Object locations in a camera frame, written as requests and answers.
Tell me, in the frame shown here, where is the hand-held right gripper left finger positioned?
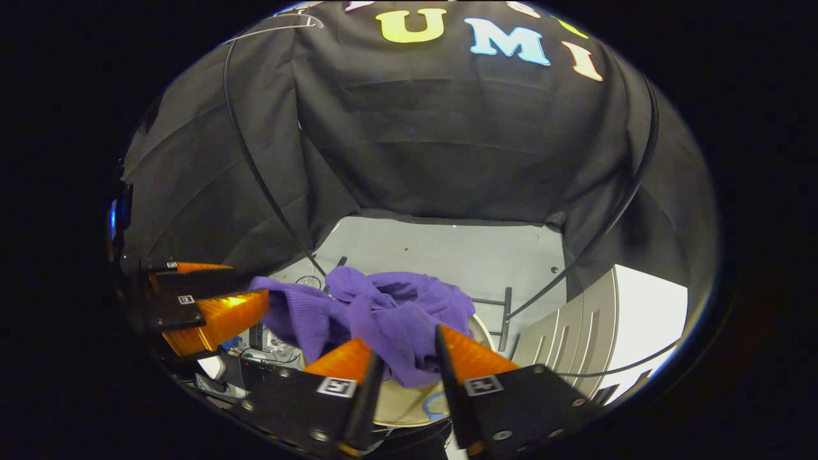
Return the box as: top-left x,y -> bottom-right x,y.
238,337 -> 386,458

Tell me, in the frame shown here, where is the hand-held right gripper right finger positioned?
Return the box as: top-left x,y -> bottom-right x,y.
435,324 -> 605,458

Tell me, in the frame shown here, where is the beige laundry hamper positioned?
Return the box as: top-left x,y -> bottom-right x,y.
300,312 -> 498,430

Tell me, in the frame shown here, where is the purple corduroy jacket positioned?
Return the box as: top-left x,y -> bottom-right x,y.
248,266 -> 477,389

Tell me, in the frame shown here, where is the black metal clothes rack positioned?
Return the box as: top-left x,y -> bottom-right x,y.
221,11 -> 660,353

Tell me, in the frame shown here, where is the white plastic clothes hanger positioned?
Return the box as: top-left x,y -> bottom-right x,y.
222,11 -> 325,44

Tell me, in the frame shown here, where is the grey slotted panel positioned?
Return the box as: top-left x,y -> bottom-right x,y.
510,265 -> 622,402

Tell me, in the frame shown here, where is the white flat panel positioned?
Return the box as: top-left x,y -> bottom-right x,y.
612,263 -> 690,392

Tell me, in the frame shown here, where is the black backdrop cloth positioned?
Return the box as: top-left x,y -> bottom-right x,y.
118,0 -> 720,301

